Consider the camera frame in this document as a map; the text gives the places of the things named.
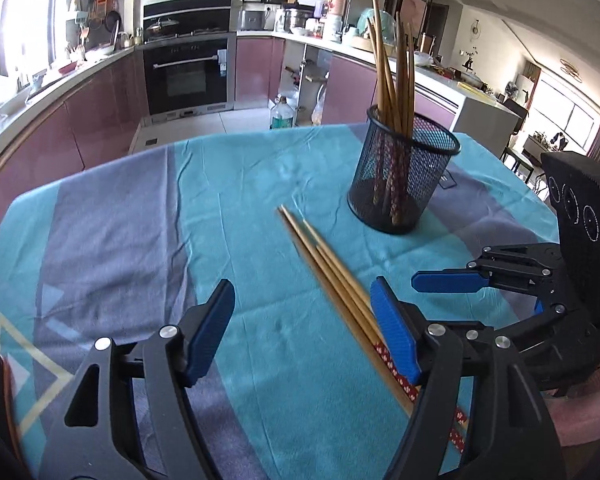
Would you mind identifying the person right hand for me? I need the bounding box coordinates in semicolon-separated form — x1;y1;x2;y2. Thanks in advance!
545;367;600;446

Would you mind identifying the black mesh utensil cup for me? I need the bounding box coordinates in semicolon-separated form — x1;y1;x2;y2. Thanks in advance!
347;105;460;234

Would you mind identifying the blue grey striped tablecloth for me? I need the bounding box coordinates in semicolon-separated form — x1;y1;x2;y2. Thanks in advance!
0;126;557;479

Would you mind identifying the oil bottle on floor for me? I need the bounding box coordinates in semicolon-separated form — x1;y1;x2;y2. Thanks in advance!
270;96;294;129

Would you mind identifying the teal food cover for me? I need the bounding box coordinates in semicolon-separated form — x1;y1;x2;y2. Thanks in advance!
356;6;397;47

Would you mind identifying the pink thermos kettle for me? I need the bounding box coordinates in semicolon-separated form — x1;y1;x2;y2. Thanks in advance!
327;0;350;32

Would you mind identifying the black built-in oven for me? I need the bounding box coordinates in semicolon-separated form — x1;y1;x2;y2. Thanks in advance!
143;34;236;117

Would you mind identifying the black range hood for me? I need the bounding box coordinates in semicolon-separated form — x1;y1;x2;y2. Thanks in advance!
142;0;233;41

